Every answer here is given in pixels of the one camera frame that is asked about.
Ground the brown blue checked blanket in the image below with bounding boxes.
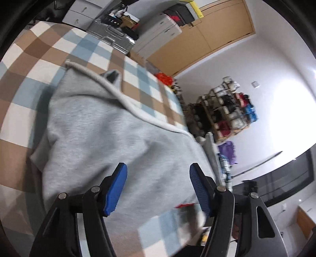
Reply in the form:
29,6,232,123
0,21,213,257

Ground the purple cloth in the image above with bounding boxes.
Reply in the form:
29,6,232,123
218,141,239,165

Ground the white storage cabinet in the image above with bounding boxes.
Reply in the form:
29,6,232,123
131,13,183,60

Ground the dark window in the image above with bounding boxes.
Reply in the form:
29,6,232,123
232,149,314,208

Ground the silver suitcase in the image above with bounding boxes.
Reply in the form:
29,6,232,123
86,18,136,55

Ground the yellow box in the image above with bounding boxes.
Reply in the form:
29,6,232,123
180,0,204,19

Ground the blue plaid shirt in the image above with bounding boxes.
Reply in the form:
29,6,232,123
216,152,234,193

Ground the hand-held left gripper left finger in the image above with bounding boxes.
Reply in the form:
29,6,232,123
29,162,128,257

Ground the wooden shoe rack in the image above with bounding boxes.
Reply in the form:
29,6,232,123
196,77,260,144

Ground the small cardboard box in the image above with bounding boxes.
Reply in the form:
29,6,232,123
120,15,139,30

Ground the grey hoodie with red print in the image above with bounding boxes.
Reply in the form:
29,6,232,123
30,60,218,218

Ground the white drawer desk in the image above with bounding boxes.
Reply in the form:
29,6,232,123
62,0,109,31

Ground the red plastic bag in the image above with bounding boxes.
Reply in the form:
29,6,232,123
155,72,173,86

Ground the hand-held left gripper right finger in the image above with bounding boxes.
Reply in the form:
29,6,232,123
189,163,288,257

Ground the wooden door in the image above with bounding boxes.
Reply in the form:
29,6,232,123
146,0,256,77

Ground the black box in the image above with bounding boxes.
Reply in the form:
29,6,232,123
163,4,195,26

